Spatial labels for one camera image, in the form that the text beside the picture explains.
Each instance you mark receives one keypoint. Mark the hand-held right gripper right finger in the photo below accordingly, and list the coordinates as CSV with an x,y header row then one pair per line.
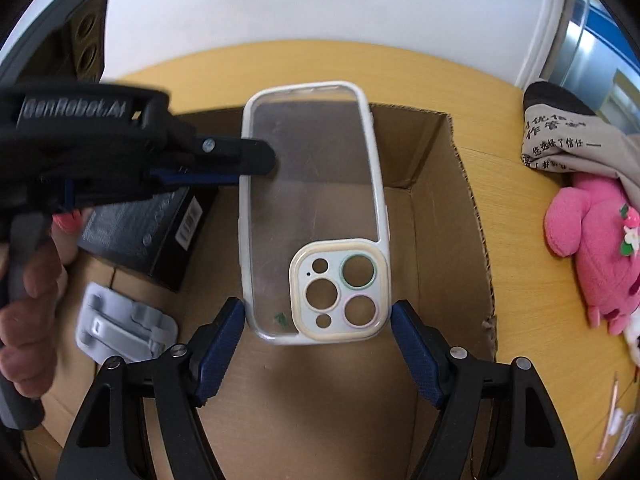
x,y
417,355

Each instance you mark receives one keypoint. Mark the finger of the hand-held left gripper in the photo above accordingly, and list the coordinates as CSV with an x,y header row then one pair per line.
x,y
200,179
235,157

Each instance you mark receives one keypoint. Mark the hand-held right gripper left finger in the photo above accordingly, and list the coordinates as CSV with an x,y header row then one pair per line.
x,y
222,350

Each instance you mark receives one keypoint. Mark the clear white phone case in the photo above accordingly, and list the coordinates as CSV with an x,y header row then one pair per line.
x,y
310,210

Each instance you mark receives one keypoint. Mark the brown cardboard box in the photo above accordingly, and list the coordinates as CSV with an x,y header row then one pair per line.
x,y
440,260

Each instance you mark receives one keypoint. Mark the yellow wooden desktop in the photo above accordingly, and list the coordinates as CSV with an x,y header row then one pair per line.
x,y
525,285

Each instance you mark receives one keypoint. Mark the person's left hand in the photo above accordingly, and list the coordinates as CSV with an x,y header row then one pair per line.
x,y
42,285

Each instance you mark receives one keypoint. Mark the black product box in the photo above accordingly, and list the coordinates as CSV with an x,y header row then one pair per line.
x,y
150,240

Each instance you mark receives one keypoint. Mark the grey plastic phone stand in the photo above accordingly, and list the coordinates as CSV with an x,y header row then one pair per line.
x,y
115,320

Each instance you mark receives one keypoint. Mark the pink stick packet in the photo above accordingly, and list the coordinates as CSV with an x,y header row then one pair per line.
x,y
612,420

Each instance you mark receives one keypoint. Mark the pink plush toy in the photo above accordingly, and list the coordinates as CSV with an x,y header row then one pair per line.
x,y
590,240

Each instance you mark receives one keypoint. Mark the white plush toy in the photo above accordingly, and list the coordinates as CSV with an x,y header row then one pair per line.
x,y
634,340

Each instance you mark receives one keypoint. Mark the metal framed glass door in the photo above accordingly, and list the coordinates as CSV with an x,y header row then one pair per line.
x,y
585,35

